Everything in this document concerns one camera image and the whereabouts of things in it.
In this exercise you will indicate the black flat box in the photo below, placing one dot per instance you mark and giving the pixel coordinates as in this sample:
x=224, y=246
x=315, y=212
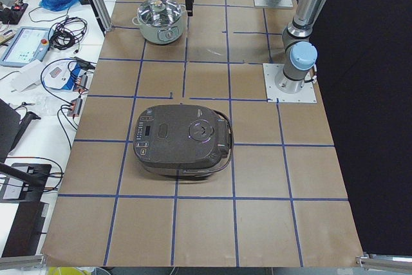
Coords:
x=25, y=230

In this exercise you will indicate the pale green electric pot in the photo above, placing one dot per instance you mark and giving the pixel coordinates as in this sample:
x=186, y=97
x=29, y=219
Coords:
x=162, y=35

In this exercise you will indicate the teach pendant tablet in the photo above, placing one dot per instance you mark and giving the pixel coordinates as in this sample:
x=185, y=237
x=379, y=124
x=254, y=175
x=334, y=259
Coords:
x=28, y=44

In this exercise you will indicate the black rice cooker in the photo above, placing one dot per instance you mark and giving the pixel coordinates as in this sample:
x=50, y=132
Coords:
x=183, y=140

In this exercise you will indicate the grey usb hub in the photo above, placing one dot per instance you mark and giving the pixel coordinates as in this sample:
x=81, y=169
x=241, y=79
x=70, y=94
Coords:
x=75, y=107
x=81, y=83

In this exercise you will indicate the white round device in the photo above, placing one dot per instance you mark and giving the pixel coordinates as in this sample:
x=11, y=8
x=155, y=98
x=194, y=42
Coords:
x=57, y=76

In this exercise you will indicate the glass pot lid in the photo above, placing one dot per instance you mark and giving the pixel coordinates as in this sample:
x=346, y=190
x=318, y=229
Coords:
x=159, y=13

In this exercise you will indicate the brown paper table cover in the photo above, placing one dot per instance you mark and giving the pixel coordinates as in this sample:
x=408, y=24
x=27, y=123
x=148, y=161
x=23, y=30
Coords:
x=280, y=202

